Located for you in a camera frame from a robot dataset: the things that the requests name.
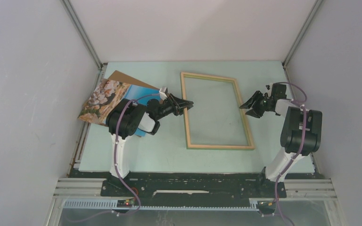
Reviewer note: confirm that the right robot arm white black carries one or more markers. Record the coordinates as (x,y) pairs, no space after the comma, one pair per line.
(301,131)

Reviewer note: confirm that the left aluminium corner post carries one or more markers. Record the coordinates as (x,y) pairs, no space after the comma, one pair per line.
(74,18)

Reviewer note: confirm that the aluminium rail base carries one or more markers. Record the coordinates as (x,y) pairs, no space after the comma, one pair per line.
(86,194)

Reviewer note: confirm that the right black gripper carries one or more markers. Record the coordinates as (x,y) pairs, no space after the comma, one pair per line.
(256,96)

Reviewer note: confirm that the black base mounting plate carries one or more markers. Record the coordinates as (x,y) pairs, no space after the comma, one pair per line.
(240,184)

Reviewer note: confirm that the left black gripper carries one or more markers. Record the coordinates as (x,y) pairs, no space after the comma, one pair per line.
(178,109)

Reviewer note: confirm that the right aluminium corner post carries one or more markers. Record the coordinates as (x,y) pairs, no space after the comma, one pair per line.
(302,32)

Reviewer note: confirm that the aluminium corner post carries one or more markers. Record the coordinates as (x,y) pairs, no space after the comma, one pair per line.
(302,32)
(74,18)

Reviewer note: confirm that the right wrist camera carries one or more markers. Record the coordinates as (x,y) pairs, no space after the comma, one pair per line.
(269,87)

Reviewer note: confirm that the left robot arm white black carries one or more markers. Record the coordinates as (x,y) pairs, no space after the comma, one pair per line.
(129,116)

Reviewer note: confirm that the wooden picture frame green edge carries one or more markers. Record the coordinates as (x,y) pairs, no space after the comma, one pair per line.
(216,120)

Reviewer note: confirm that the blue sea photo print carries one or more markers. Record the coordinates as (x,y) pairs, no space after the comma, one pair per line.
(107,95)

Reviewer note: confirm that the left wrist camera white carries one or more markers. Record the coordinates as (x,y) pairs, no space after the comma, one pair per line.
(163,93)

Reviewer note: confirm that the brown cardboard backing board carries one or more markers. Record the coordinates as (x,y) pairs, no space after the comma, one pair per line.
(122,77)

